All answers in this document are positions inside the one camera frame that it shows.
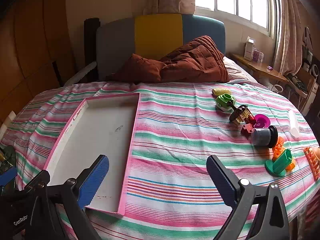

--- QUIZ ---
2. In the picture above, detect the pink white tray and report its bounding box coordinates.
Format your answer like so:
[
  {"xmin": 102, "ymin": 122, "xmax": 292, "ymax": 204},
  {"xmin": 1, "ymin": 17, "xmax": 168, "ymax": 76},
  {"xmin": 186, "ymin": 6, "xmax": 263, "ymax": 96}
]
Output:
[{"xmin": 43, "ymin": 92, "xmax": 141, "ymax": 217}]

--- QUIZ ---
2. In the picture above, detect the cluttered wooden shelf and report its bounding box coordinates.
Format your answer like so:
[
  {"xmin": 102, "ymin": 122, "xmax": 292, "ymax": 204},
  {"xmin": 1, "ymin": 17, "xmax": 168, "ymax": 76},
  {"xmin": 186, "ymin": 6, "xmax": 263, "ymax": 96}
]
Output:
[{"xmin": 287, "ymin": 67, "xmax": 320, "ymax": 115}]

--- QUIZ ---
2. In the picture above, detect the purple box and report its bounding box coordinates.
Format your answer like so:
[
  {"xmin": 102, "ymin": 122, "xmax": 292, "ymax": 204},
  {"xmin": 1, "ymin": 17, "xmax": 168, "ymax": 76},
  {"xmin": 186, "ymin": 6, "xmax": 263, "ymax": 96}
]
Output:
[{"xmin": 252, "ymin": 49, "xmax": 265, "ymax": 62}]

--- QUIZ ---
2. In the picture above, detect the grey yellow blue headboard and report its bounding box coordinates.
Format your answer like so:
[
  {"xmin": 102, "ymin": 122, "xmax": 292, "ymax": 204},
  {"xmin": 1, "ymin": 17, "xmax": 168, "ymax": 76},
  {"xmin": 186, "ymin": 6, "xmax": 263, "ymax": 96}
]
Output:
[{"xmin": 96, "ymin": 14, "xmax": 226, "ymax": 82}]

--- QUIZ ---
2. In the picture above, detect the white carton box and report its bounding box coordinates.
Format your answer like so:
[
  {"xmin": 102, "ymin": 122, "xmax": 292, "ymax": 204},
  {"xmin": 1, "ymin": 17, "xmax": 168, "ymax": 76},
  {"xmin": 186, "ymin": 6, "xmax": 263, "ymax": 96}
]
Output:
[{"xmin": 244, "ymin": 36, "xmax": 256, "ymax": 61}]

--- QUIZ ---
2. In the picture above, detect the black speaker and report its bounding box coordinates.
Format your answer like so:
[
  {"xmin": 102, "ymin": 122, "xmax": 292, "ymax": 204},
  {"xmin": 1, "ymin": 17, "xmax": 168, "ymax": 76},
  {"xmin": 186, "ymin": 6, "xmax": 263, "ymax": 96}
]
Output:
[{"xmin": 302, "ymin": 52, "xmax": 320, "ymax": 78}]

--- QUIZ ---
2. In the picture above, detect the brown quilt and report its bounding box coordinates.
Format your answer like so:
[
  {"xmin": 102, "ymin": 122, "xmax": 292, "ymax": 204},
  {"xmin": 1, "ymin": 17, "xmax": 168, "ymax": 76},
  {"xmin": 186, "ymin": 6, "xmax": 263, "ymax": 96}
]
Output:
[{"xmin": 159, "ymin": 35, "xmax": 230, "ymax": 83}]

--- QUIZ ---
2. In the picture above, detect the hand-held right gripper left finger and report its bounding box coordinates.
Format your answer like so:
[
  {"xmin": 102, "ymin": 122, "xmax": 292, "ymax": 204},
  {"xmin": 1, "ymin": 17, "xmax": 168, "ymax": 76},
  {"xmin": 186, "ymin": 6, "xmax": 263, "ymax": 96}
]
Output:
[{"xmin": 24, "ymin": 154, "xmax": 110, "ymax": 240}]

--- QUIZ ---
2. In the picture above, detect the yellow toy shoe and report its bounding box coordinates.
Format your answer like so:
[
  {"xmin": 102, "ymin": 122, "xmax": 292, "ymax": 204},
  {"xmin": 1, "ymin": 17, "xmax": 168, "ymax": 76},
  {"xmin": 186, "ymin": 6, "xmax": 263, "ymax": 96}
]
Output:
[{"xmin": 212, "ymin": 87, "xmax": 230, "ymax": 97}]

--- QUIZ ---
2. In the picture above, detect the black cylinder toy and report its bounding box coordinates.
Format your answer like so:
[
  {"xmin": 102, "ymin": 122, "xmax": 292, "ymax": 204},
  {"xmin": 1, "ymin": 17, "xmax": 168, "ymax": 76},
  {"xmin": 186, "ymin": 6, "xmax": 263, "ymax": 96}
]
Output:
[{"xmin": 251, "ymin": 125, "xmax": 278, "ymax": 148}]

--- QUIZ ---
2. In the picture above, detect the white tube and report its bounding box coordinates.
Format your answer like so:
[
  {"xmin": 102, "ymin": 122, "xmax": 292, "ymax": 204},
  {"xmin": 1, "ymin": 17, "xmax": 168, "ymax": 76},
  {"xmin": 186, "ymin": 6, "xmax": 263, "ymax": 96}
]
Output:
[{"xmin": 288, "ymin": 110, "xmax": 300, "ymax": 138}]

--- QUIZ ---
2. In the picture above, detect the white pillow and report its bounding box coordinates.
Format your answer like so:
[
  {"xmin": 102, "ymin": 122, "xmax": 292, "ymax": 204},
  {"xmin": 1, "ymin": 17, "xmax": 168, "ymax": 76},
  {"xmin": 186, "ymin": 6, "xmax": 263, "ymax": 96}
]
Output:
[{"xmin": 222, "ymin": 56, "xmax": 258, "ymax": 84}]

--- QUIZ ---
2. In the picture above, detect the brown pillow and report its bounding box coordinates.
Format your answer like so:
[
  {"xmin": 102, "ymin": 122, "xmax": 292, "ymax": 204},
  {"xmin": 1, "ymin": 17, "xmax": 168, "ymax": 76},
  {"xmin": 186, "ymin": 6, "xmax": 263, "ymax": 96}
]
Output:
[{"xmin": 111, "ymin": 54, "xmax": 165, "ymax": 84}]

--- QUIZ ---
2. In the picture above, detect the brown toy cupcake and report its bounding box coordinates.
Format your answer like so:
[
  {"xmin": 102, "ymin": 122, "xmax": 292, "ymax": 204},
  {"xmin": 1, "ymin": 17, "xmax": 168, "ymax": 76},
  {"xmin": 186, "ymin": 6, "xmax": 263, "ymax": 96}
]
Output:
[{"xmin": 229, "ymin": 104, "xmax": 249, "ymax": 124}]

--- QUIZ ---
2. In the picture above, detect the long beige curtain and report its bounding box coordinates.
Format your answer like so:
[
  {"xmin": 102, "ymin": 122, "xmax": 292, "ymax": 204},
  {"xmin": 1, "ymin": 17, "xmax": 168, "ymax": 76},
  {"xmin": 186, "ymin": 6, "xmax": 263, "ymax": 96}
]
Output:
[{"xmin": 272, "ymin": 0, "xmax": 304, "ymax": 75}]

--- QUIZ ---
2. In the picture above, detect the dark red puzzle piece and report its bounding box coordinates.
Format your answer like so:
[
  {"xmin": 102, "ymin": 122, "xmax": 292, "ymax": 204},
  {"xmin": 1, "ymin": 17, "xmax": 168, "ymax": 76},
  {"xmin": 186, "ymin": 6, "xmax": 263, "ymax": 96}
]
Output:
[{"xmin": 241, "ymin": 123, "xmax": 253, "ymax": 137}]

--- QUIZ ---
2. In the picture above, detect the wooden wardrobe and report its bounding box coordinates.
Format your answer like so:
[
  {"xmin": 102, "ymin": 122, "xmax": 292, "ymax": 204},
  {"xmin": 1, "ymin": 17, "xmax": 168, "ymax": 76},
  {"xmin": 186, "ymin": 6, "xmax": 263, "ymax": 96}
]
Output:
[{"xmin": 0, "ymin": 0, "xmax": 75, "ymax": 120}]

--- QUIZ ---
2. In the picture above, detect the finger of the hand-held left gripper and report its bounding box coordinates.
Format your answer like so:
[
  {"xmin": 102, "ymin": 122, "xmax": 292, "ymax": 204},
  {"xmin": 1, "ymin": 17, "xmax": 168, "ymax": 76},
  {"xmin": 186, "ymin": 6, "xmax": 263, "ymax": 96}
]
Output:
[{"xmin": 0, "ymin": 166, "xmax": 18, "ymax": 188}]

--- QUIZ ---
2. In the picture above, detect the purple perforated toy cup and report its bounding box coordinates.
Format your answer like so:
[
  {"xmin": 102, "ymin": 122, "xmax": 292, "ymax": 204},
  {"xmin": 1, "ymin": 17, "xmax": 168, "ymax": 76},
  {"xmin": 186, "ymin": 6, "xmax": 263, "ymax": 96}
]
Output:
[{"xmin": 254, "ymin": 114, "xmax": 271, "ymax": 128}]

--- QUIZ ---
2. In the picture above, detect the orange cheese toy block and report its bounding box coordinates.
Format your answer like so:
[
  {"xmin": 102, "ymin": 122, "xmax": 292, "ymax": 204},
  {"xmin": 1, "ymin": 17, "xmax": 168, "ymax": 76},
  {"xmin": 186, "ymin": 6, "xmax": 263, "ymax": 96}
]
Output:
[{"xmin": 272, "ymin": 136, "xmax": 285, "ymax": 161}]

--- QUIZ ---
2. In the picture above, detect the orange ribbed toy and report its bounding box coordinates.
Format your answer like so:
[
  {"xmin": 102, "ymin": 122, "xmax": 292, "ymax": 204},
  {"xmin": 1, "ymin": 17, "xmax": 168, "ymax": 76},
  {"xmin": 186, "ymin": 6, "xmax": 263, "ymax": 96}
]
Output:
[{"xmin": 303, "ymin": 146, "xmax": 320, "ymax": 182}]

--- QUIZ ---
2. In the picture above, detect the green cylinder stand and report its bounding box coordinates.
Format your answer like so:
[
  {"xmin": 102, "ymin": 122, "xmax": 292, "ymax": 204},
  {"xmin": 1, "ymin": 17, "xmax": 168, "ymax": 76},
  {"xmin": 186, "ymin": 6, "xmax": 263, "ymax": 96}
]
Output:
[{"xmin": 265, "ymin": 148, "xmax": 293, "ymax": 178}]

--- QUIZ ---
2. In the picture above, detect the wooden bedside desk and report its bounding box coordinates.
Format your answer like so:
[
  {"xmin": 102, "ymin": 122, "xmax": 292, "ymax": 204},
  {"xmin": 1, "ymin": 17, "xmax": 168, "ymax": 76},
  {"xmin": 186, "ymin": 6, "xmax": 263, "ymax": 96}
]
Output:
[{"xmin": 230, "ymin": 53, "xmax": 288, "ymax": 85}]

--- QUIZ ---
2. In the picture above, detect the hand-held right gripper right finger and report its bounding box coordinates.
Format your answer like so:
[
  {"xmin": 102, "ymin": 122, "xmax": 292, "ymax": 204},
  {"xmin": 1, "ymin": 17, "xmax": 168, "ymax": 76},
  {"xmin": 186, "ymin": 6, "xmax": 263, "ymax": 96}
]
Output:
[{"xmin": 206, "ymin": 154, "xmax": 291, "ymax": 240}]

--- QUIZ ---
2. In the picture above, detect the green toy chopper lid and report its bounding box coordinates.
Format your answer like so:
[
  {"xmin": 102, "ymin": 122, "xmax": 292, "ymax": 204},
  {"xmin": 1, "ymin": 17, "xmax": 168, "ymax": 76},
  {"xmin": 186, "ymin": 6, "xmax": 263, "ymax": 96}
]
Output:
[{"xmin": 215, "ymin": 93, "xmax": 237, "ymax": 112}]

